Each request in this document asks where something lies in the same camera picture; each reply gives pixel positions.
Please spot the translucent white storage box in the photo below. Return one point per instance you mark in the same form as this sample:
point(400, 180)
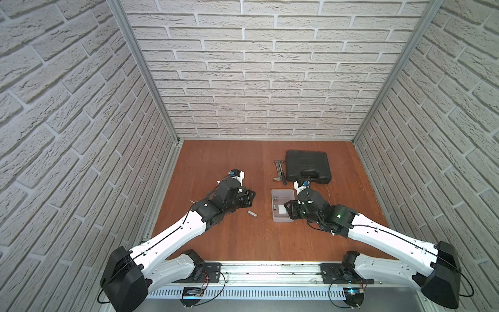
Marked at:
point(279, 198)

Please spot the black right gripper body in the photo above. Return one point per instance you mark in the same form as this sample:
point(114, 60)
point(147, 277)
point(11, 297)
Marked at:
point(297, 213)

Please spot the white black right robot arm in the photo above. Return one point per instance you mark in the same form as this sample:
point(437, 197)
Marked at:
point(432, 269)

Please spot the aluminium corner post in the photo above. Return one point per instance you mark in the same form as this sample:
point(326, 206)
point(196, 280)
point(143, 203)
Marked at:
point(129, 36)
point(419, 31)

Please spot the right small circuit board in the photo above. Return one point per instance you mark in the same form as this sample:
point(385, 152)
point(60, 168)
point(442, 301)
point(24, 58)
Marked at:
point(354, 297)

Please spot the aluminium left corner post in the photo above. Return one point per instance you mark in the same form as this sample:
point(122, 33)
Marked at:
point(129, 36)

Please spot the grey metal pipe wrench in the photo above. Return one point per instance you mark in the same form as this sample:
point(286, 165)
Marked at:
point(281, 175)

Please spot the aluminium right corner post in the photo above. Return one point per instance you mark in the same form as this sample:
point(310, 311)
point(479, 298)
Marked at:
point(419, 31)

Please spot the black plastic tool case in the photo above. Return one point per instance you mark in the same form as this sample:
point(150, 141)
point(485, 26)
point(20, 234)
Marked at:
point(310, 165)

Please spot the left small circuit board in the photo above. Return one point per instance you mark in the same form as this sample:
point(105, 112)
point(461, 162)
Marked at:
point(191, 291)

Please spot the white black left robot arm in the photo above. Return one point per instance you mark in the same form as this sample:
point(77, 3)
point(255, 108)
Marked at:
point(130, 275)

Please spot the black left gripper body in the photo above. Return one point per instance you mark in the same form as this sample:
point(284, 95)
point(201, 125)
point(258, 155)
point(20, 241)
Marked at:
point(243, 197)

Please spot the white slotted cable duct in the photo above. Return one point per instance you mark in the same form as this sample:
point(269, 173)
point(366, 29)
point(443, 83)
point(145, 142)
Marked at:
point(320, 293)

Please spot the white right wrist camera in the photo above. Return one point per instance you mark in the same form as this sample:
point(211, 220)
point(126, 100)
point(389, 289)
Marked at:
point(301, 185)

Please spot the small circuit board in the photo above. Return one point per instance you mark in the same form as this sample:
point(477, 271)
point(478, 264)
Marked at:
point(354, 297)
point(191, 291)

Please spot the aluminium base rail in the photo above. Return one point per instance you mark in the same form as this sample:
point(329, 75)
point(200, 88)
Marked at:
point(287, 274)

